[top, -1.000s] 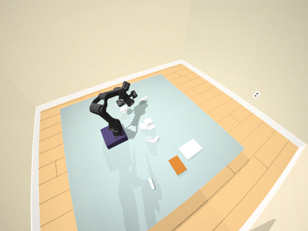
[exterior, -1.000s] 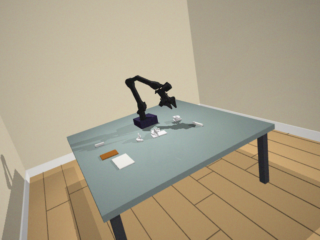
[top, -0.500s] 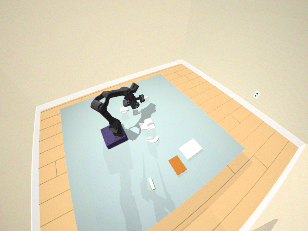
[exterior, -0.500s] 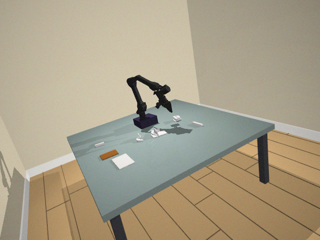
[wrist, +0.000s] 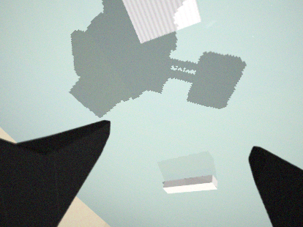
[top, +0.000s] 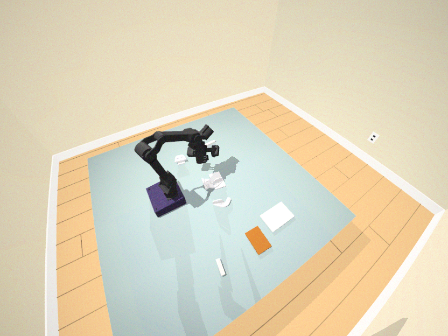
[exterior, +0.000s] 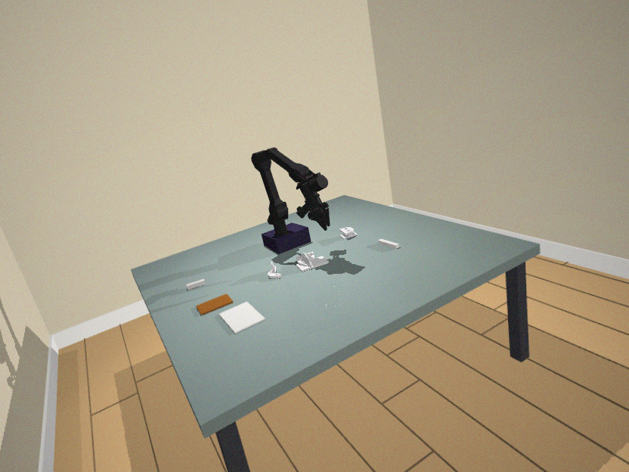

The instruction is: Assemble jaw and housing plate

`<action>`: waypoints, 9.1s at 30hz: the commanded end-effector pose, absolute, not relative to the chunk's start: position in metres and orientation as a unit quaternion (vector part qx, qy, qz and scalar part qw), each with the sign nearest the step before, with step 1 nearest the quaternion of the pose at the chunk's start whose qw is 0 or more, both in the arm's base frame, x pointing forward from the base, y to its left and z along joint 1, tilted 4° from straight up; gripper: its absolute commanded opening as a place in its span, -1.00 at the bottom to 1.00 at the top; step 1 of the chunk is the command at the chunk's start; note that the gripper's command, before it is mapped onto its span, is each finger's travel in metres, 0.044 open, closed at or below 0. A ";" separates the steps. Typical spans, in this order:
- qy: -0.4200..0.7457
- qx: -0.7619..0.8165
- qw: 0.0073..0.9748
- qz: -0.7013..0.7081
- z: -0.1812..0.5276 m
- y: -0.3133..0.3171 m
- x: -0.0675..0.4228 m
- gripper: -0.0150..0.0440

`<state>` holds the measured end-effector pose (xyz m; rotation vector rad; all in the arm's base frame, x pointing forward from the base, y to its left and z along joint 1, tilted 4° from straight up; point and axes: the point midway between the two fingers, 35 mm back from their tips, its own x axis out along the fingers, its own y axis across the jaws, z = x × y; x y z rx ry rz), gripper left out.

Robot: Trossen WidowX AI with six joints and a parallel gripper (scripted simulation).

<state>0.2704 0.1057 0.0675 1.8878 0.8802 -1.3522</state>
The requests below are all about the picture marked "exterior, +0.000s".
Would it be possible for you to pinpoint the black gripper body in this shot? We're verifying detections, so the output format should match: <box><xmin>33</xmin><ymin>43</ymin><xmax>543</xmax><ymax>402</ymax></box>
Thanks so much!
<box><xmin>305</xmin><ymin>192</ymin><xmax>329</xmax><ymax>219</ymax></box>

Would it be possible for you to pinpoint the white flat rectangular plate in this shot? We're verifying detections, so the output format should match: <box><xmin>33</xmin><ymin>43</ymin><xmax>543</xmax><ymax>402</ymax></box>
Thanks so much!
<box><xmin>219</xmin><ymin>302</ymin><xmax>265</xmax><ymax>334</ymax></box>

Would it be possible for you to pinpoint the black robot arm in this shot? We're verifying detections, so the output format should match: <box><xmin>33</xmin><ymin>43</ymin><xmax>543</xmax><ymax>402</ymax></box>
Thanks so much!
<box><xmin>251</xmin><ymin>147</ymin><xmax>328</xmax><ymax>237</ymax></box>

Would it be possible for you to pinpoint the orange flat rectangular plate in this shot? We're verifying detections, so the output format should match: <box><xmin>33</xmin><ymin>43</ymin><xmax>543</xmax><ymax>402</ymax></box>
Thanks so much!
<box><xmin>196</xmin><ymin>293</ymin><xmax>234</xmax><ymax>316</ymax></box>

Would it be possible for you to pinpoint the white flat bar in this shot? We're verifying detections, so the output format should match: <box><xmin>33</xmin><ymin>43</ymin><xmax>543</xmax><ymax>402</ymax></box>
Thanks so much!
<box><xmin>187</xmin><ymin>279</ymin><xmax>205</xmax><ymax>290</ymax></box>

